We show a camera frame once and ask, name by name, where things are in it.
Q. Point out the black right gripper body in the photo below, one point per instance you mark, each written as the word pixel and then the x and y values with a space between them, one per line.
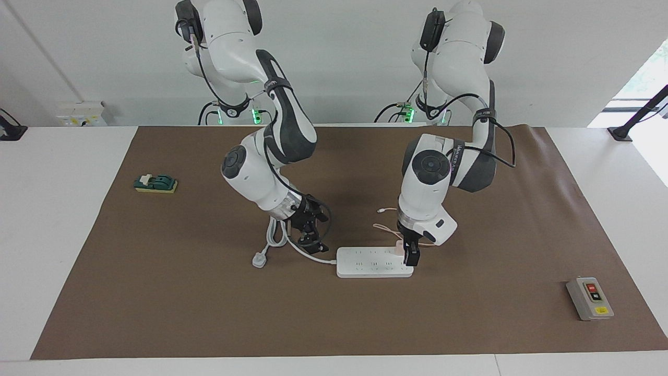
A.
pixel 308 216

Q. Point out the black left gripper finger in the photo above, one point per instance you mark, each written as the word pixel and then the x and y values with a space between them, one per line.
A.
pixel 417 256
pixel 408 255

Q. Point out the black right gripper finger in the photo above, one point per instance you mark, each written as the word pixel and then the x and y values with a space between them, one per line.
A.
pixel 321 248
pixel 307 241

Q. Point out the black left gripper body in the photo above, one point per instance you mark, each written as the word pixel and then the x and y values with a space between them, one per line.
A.
pixel 408 236

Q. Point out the pink charger adapter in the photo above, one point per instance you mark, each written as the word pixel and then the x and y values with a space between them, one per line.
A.
pixel 399 246

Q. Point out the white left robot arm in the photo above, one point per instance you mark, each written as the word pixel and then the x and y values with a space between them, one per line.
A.
pixel 422 198

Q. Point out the white power strip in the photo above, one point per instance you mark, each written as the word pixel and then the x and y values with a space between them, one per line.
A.
pixel 373 266

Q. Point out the brown table mat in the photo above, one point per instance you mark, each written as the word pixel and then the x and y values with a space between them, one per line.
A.
pixel 209 313

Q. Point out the black slanted stand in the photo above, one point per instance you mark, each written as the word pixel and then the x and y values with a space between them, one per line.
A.
pixel 621 133

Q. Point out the black table clamp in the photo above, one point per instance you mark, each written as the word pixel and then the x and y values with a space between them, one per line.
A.
pixel 10 130

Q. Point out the green knife switch yellow base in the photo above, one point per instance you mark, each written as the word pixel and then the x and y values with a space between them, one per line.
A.
pixel 156 183

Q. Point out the grey push-button switch box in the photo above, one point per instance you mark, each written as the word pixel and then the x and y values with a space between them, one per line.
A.
pixel 587 303

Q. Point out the white wall socket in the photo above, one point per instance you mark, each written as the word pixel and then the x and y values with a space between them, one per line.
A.
pixel 81 112

